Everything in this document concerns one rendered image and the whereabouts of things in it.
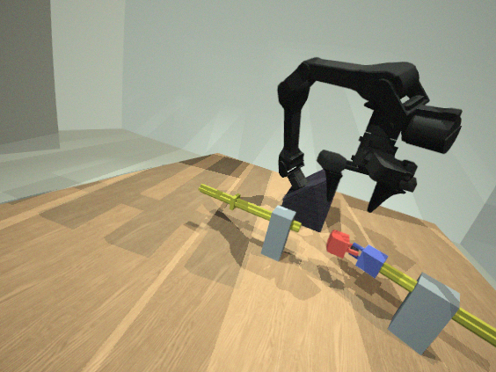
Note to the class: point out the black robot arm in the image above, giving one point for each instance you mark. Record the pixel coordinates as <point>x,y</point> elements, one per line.
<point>382,85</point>

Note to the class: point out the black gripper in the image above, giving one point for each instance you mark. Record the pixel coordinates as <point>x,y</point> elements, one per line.
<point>333,163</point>

